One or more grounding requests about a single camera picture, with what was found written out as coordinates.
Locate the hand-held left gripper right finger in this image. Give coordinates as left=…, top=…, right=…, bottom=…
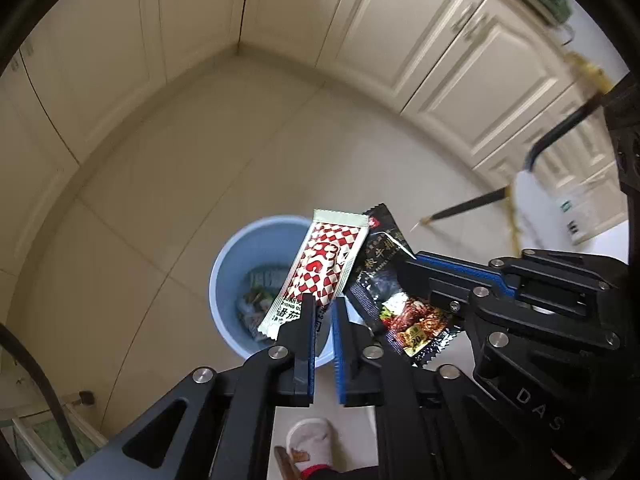
left=331, top=297, right=581, bottom=480

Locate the cream base cabinet run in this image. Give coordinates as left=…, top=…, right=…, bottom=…
left=0, top=0, right=626, bottom=281

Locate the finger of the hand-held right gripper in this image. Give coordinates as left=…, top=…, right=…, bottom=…
left=402, top=259, right=622, bottom=352
left=416, top=249, right=629, bottom=297

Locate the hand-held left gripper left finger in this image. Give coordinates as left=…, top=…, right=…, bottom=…
left=65, top=294, right=318, bottom=480

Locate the thick black cable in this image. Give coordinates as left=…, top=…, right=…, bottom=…
left=0, top=322, right=86, bottom=466

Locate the black sauce packet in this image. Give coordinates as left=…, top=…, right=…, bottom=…
left=346, top=203, right=463, bottom=368

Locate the blue plastic trash bin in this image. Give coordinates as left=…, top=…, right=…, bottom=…
left=209, top=216, right=361, bottom=367

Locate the round marble table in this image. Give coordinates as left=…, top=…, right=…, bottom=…
left=412, top=72, right=640, bottom=251

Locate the red white checkered packet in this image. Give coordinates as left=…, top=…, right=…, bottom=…
left=257, top=208, right=370, bottom=343

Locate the white slipper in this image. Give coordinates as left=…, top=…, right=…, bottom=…
left=286, top=417, right=334, bottom=472

